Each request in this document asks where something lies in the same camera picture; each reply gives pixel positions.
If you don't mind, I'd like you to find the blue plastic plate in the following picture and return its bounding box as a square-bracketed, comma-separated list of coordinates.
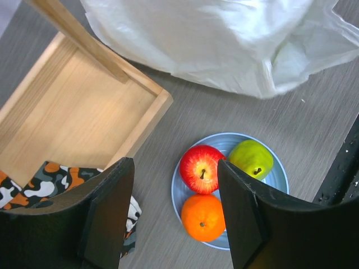
[171, 132, 289, 251]

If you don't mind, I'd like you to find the white plastic bag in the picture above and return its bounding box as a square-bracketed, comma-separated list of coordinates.
[82, 0, 358, 99]

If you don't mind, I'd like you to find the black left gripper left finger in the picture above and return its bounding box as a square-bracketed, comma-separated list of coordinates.
[1, 157, 135, 268]

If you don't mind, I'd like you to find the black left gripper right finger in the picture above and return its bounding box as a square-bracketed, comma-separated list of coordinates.
[218, 160, 358, 268]

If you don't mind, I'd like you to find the wooden clothes rack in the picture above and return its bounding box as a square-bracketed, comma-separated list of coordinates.
[1, 1, 173, 186]

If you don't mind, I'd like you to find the fake orange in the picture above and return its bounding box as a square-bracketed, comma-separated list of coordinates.
[181, 194, 225, 242]

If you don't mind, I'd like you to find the orange grey patterned garment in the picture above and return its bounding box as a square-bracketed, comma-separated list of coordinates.
[1, 161, 142, 258]

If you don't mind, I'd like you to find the red fake apple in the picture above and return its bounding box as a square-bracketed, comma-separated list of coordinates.
[179, 145, 226, 194]

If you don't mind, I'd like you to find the green fake pear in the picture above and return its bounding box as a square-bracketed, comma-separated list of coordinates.
[228, 140, 274, 181]

